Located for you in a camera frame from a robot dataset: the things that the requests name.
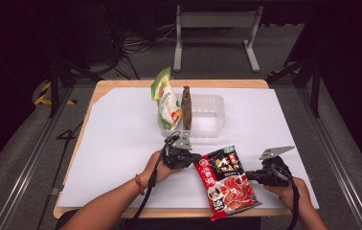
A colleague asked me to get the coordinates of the aluminium floor rail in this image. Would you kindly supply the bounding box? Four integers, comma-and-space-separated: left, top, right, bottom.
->
0, 86, 76, 230
297, 86, 362, 230

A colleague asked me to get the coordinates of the white paper table sheet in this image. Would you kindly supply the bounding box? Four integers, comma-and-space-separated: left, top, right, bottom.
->
57, 86, 320, 211

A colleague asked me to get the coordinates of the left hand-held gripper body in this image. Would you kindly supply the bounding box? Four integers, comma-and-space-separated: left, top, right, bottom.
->
163, 131, 193, 171

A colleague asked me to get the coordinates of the clear plastic container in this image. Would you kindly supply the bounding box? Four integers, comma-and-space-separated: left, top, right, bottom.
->
156, 93, 227, 139

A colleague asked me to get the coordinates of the bundle of floor cables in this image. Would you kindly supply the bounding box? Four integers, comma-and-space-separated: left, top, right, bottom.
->
103, 23, 177, 81

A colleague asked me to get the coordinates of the gold foil snack bag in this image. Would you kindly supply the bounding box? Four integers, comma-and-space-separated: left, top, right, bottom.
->
180, 84, 193, 131

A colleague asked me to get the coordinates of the left hand-held gripper cable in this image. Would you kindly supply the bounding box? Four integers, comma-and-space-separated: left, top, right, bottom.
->
125, 131, 182, 230

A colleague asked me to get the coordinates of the thin black floor cable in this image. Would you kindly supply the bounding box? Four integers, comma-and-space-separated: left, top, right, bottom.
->
36, 121, 85, 226

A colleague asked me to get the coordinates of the person's right hand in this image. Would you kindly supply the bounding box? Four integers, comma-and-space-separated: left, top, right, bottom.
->
262, 178, 309, 214

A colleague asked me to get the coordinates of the red and black food packet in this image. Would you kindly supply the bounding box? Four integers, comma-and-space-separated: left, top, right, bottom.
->
193, 145, 262, 222

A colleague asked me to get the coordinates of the red string bracelet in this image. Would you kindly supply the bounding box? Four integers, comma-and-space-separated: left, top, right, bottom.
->
133, 173, 146, 196

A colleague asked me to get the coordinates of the yellow and black hazard tape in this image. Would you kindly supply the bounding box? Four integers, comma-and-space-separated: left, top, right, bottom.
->
34, 80, 77, 106

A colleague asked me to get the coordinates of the person's left hand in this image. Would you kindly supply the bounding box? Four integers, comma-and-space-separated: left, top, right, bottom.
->
138, 149, 184, 190

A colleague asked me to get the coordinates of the white metal stand frame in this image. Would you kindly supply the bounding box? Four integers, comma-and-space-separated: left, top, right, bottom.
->
172, 4, 264, 73

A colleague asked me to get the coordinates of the black metal stand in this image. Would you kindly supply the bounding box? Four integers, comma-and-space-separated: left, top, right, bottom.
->
265, 47, 323, 118
45, 6, 104, 119

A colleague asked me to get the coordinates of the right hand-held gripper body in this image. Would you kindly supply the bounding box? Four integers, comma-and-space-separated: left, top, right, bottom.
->
258, 145, 296, 188

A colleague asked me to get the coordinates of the white and green snack bag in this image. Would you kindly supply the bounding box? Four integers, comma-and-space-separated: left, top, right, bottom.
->
149, 66, 183, 131

